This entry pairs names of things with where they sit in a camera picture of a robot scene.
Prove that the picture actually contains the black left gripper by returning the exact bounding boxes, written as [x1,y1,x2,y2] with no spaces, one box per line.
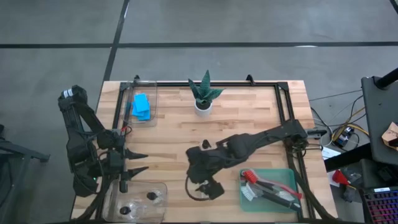
[107,148,149,194]

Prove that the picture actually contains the clear pump bottle holding water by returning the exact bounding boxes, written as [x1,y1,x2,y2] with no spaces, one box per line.
[114,200,141,223]

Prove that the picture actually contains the blue sponge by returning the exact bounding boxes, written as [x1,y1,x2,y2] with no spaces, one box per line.
[138,102,152,122]
[131,104,147,118]
[134,93,150,113]

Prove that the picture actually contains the red-handled white-bristle brush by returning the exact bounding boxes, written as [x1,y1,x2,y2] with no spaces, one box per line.
[264,179,303,201]

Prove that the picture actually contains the large clear plastic bin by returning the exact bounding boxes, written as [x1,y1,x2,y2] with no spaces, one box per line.
[102,179,169,224]

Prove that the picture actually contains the teal plastic bin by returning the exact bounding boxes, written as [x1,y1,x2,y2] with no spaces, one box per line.
[238,168,300,213]

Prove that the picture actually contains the small clear plastic container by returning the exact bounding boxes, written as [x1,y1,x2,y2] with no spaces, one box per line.
[123,80,158,128]

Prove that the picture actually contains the white plant pot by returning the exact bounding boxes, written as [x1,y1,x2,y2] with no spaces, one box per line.
[194,99,214,118]

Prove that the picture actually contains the green spiky succulent plant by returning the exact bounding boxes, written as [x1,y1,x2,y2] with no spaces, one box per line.
[187,69,224,106]

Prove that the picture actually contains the dark grey stand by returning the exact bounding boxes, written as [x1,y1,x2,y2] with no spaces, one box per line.
[0,124,50,224]

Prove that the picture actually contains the white paper sheet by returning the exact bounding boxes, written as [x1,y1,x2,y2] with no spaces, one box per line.
[321,146,342,161]

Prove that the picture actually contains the red funnel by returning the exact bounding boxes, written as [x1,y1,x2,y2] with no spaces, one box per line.
[331,169,351,188]

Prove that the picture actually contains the blue and black power box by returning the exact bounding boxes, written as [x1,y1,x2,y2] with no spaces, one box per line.
[335,126,356,147]

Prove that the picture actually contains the backlit keyboard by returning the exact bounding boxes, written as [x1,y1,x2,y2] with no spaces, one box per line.
[360,186,398,224]

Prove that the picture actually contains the black cart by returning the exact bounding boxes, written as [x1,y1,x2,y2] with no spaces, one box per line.
[323,67,398,172]

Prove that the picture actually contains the cardboard box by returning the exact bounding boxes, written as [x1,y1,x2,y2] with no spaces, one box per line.
[381,121,398,147]

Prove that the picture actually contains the black aluminium table frame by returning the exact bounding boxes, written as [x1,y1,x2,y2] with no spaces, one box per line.
[71,74,338,224]

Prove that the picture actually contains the black cable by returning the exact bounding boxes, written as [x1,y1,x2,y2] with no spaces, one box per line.
[308,89,365,131]

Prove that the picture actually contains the yellow cable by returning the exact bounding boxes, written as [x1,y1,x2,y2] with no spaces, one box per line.
[330,107,370,144]

